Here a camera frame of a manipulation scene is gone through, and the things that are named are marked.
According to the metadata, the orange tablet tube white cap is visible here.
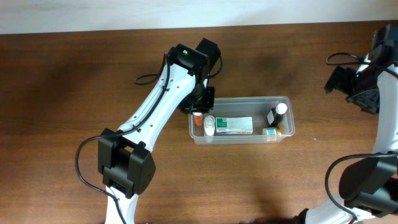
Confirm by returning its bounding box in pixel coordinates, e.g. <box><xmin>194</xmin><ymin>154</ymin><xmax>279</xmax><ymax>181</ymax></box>
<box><xmin>192</xmin><ymin>112</ymin><xmax>203</xmax><ymax>126</ymax></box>

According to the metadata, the white calamine lotion bottle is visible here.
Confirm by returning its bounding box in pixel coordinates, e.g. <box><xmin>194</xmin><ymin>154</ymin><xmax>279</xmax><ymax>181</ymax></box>
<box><xmin>203</xmin><ymin>115</ymin><xmax>216</xmax><ymax>136</ymax></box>

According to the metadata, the white green medicine box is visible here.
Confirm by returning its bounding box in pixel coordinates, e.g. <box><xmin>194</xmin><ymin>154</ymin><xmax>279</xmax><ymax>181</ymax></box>
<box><xmin>216</xmin><ymin>117</ymin><xmax>253</xmax><ymax>134</ymax></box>

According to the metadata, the dark bottle white cap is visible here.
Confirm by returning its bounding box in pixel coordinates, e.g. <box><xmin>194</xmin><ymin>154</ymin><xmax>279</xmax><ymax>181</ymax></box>
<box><xmin>267</xmin><ymin>103</ymin><xmax>288</xmax><ymax>127</ymax></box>

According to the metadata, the small jar gold lid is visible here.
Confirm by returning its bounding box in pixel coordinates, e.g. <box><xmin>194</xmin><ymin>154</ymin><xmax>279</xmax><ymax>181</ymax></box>
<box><xmin>262</xmin><ymin>127</ymin><xmax>282</xmax><ymax>136</ymax></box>

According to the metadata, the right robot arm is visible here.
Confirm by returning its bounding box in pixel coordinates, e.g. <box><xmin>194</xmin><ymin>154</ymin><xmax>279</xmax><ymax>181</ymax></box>
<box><xmin>291</xmin><ymin>24</ymin><xmax>397</xmax><ymax>224</ymax></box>

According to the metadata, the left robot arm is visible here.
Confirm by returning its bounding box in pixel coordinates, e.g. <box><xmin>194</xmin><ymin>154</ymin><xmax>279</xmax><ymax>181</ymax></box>
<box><xmin>98</xmin><ymin>39</ymin><xmax>221</xmax><ymax>223</ymax></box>

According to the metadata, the clear plastic container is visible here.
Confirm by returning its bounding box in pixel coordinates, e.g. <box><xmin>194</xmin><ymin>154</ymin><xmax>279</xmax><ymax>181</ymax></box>
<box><xmin>188</xmin><ymin>96</ymin><xmax>295</xmax><ymax>144</ymax></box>

